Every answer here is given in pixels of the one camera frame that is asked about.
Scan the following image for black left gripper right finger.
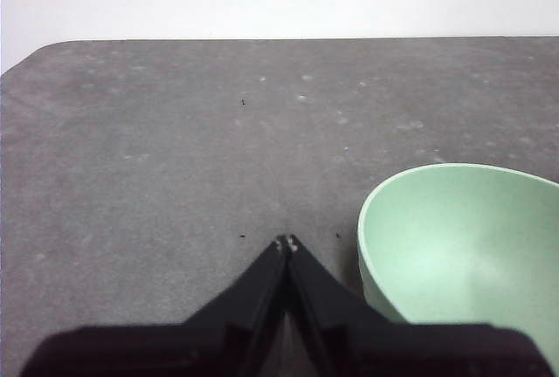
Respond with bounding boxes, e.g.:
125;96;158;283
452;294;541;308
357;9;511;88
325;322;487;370
286;233;548;377

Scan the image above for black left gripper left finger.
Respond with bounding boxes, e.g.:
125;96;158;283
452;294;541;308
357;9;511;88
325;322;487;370
19;235;288;377

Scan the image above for green ribbed bowl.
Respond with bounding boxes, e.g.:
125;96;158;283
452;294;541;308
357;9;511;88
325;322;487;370
356;162;559;326

